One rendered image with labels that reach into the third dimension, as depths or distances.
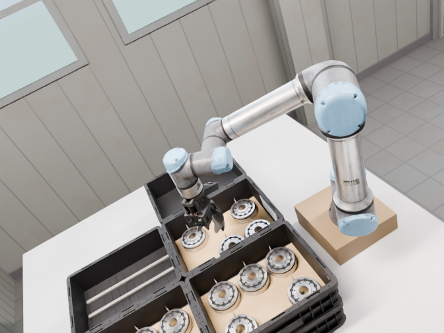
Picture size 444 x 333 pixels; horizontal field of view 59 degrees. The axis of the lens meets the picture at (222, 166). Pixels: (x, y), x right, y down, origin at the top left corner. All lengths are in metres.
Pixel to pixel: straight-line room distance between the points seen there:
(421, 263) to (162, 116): 2.02
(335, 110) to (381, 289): 0.70
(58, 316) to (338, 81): 1.46
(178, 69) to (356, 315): 2.02
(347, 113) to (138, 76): 1.99
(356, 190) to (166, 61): 1.91
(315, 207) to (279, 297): 0.41
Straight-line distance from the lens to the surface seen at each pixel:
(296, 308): 1.17
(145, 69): 2.76
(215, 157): 1.10
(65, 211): 3.14
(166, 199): 1.80
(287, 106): 1.12
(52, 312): 1.93
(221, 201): 1.57
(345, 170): 1.11
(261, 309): 1.31
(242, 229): 1.51
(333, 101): 0.95
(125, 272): 1.63
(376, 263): 1.49
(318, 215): 1.52
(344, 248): 1.44
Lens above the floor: 1.94
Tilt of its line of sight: 37 degrees down
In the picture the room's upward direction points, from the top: 24 degrees counter-clockwise
